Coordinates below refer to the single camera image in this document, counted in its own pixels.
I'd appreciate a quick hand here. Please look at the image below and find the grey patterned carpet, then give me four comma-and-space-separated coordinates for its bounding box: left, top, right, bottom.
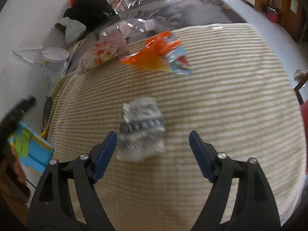
72, 0, 246, 44

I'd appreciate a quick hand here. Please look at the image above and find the white grey printed wrapper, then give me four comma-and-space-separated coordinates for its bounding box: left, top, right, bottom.
116, 97, 166, 162

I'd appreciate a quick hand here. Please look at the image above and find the white standing fan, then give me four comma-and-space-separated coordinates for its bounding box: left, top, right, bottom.
10, 46, 70, 81

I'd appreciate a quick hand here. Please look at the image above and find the silver blue snack wrapper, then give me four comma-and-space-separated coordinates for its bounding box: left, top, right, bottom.
164, 46, 192, 74

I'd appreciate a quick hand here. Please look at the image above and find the orange plastic wrapper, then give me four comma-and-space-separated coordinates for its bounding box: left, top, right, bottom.
120, 31, 182, 72

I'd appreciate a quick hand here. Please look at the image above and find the blue yellow green box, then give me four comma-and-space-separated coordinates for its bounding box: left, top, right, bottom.
8, 122, 54, 176

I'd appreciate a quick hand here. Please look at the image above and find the white plastic bag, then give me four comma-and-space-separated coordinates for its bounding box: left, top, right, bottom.
59, 17, 87, 45

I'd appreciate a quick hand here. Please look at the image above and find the pink white paper carton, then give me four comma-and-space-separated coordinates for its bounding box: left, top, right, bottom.
77, 29, 128, 74

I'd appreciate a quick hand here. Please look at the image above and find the wooden chair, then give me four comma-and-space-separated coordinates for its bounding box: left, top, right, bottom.
293, 69, 308, 105

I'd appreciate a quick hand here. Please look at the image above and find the clear plastic water bottle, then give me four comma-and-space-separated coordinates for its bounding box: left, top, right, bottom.
99, 18, 156, 38

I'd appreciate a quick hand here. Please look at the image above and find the black clothes pile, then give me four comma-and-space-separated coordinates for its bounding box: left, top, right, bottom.
63, 0, 117, 32

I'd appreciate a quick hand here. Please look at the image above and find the beige striped table cloth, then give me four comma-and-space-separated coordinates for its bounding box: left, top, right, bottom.
48, 23, 306, 230

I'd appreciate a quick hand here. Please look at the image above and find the small red trash bin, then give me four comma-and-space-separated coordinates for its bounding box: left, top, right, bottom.
266, 7, 278, 23

